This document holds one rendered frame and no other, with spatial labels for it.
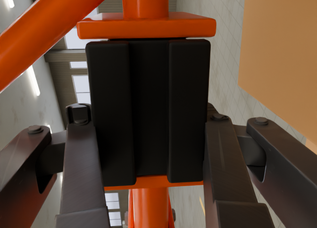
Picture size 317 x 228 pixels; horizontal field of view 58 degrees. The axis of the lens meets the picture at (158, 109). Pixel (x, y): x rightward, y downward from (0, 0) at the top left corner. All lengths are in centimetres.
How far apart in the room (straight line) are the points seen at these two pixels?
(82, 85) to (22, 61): 986
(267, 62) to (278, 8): 5
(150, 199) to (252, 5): 26
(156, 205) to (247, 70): 24
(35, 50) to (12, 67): 2
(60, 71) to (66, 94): 91
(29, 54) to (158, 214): 11
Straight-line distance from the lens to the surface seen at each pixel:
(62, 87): 1024
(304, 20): 26
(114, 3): 867
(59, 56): 932
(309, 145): 122
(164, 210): 18
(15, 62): 17
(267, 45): 32
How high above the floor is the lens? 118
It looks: 4 degrees down
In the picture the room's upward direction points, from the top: 92 degrees counter-clockwise
